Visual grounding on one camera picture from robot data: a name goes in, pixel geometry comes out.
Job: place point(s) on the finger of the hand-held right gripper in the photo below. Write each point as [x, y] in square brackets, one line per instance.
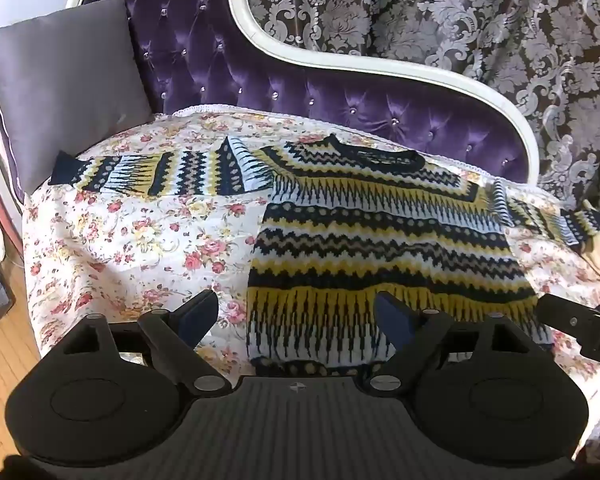
[562, 316]

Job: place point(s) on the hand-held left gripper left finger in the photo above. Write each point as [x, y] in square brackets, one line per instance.
[200, 312]

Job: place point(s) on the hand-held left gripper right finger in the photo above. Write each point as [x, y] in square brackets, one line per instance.
[392, 317]

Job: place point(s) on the yellow navy white patterned sweater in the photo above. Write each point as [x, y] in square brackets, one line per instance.
[380, 230]

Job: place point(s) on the floral blanket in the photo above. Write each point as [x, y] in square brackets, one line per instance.
[145, 245]

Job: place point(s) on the grey cushion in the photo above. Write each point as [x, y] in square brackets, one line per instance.
[65, 85]

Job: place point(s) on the brown silver damask curtain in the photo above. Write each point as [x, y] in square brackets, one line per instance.
[480, 20]

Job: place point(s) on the purple tufted sofa white frame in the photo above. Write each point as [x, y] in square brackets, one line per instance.
[290, 72]

